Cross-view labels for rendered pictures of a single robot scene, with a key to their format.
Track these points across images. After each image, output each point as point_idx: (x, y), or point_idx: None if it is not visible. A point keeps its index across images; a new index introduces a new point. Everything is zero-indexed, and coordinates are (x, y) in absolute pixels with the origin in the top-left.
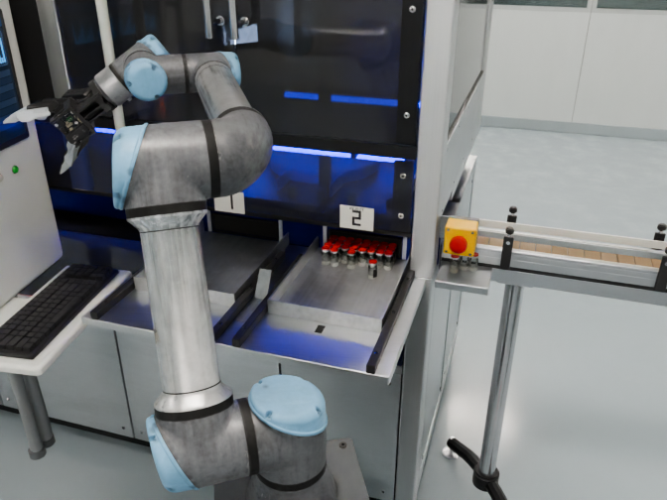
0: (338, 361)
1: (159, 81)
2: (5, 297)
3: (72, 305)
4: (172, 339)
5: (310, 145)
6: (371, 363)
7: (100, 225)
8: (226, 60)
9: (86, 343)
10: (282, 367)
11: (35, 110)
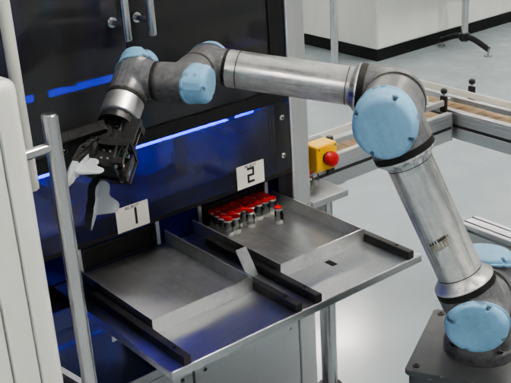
0: (383, 266)
1: (214, 80)
2: None
3: None
4: (461, 233)
5: (206, 120)
6: (409, 250)
7: None
8: (220, 47)
9: None
10: (196, 379)
11: (83, 161)
